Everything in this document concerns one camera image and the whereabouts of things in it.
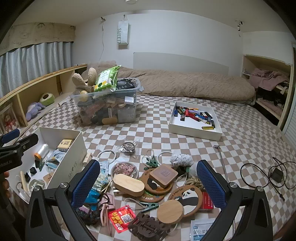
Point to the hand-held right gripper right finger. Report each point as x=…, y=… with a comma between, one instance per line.
x=210, y=183

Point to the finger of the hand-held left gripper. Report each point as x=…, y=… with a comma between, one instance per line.
x=9, y=136
x=25, y=140

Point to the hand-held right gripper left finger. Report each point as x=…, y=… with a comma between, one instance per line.
x=85, y=183

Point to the teal candy packet strip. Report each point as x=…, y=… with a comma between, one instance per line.
x=100, y=183

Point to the panda cork coaster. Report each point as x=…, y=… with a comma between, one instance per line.
x=146, y=177
x=192, y=201

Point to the white shoe box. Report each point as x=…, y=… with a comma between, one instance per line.
x=69, y=157

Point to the dark crochet piece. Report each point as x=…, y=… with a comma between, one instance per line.
x=89, y=214

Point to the white blue medicine sachet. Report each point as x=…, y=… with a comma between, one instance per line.
x=201, y=229

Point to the person's left hand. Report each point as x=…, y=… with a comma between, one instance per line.
x=3, y=185

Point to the framed red white picture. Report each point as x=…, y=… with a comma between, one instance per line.
x=7, y=120

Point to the red booklet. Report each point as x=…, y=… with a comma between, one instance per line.
x=207, y=201

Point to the clear tape roll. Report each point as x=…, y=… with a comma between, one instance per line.
x=44, y=150

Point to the small green clothes peg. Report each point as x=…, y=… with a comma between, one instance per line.
x=188, y=169

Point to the metal telescopic back scratcher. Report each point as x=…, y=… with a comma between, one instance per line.
x=220, y=157

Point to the pink hair clip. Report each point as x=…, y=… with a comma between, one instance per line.
x=108, y=199

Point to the black binder clip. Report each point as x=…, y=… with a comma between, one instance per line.
x=182, y=171

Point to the purple plush toy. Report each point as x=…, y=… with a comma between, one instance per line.
x=33, y=110

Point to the grey lace scrunchie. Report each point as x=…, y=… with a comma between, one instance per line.
x=182, y=160

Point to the small yellow box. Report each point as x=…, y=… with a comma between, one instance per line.
x=65, y=143

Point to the bag of pink petals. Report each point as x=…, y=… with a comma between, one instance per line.
x=124, y=169

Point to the oval wooden box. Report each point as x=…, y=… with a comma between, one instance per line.
x=128, y=185

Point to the green coconut plush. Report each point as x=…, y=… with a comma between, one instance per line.
x=46, y=99

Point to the square wooden box pink top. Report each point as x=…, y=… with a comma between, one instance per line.
x=163, y=173

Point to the round wooden lid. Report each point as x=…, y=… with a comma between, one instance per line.
x=170, y=212

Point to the red sachet packet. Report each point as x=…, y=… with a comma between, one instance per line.
x=120, y=219

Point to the white shallow tray box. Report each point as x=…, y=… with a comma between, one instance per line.
x=192, y=133

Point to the wooden bedside shelf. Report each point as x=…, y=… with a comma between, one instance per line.
x=34, y=82

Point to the green print cork coaster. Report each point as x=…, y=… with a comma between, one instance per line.
x=150, y=197

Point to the pile of colourful lighters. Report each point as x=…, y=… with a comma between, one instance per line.
x=194, y=114

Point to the brown carved wooden ornament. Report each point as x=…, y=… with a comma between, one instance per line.
x=148, y=228

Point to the clear plastic storage bin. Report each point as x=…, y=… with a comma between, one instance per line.
x=124, y=115

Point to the grey curtain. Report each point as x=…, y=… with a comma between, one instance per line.
x=34, y=62

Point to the brown plush toy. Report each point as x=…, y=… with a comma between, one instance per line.
x=77, y=80

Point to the beige quilt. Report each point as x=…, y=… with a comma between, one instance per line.
x=185, y=85

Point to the green wet wipes pack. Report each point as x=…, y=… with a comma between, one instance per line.
x=106, y=78

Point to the dark clothes pile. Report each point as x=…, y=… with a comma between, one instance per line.
x=270, y=97

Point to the black device box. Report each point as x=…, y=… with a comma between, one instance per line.
x=126, y=84

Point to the beige printed valance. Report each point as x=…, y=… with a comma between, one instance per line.
x=46, y=31

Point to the pink clothes pile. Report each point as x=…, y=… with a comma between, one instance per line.
x=266, y=78

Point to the wooden wardrobe nook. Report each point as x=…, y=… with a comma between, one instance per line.
x=245, y=67

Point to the white paper bag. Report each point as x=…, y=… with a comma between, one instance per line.
x=122, y=30

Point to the round ceiling light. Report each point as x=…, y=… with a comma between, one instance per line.
x=131, y=1

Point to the wall hook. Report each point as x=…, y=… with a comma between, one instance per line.
x=102, y=19
x=239, y=24

